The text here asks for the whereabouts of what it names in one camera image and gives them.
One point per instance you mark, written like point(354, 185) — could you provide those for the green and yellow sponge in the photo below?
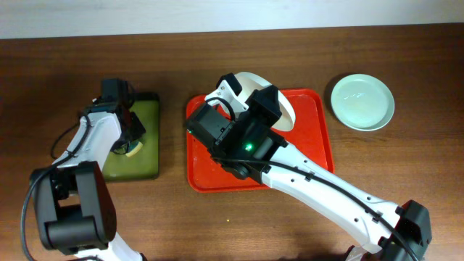
point(133, 148)

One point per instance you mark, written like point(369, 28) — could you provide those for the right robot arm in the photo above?
point(381, 228)

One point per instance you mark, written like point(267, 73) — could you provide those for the black tray with green liquid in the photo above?
point(144, 164)

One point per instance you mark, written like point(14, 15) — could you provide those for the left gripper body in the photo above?
point(134, 130)

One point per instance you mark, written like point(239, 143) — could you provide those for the cream white plate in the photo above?
point(250, 82)

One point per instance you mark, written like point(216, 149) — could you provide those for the red plastic tray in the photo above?
point(309, 135)

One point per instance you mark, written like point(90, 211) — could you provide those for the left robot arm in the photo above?
point(74, 211)

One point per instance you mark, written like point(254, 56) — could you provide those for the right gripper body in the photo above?
point(249, 112)

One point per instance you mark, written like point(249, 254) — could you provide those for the mint green plate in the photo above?
point(362, 102)

